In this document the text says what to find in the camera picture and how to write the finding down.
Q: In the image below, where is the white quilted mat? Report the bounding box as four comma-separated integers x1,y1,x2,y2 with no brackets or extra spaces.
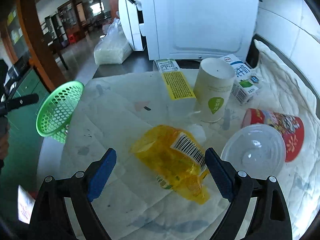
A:
60,41,319,239

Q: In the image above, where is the yellow plastic wrapper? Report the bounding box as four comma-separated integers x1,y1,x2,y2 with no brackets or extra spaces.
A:
130,125,210,205

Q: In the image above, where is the green lower drawer cabinet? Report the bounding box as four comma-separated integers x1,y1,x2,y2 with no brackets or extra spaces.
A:
1,69,49,221

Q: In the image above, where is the green plastic waste basket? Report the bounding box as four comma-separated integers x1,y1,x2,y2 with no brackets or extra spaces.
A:
36,81,84,144

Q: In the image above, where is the red printed paper cup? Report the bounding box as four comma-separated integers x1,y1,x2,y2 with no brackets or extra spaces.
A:
241,108,305,163

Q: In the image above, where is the clear bag of rice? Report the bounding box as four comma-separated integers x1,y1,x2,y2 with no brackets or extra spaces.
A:
93,18,133,66

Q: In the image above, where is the white paper cup green leaf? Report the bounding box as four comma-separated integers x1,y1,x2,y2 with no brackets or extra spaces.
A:
193,58,235,122

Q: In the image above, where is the white blue milk carton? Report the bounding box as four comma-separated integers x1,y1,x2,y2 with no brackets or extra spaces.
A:
220,54,261,105

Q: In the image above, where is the white paper sheet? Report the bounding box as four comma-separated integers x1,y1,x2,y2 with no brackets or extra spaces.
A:
17,185,35,224

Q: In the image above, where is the white microwave oven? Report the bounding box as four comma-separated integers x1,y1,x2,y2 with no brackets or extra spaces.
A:
118,0,259,61

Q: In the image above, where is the small clear plastic cup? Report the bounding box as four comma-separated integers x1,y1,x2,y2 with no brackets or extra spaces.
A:
187,124,207,145

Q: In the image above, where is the clear plastic round lid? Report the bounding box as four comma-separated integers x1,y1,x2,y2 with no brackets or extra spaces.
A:
221,124,285,179

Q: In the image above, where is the clear bottle yellow label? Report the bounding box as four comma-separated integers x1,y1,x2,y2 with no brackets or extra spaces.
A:
153,59,196,119

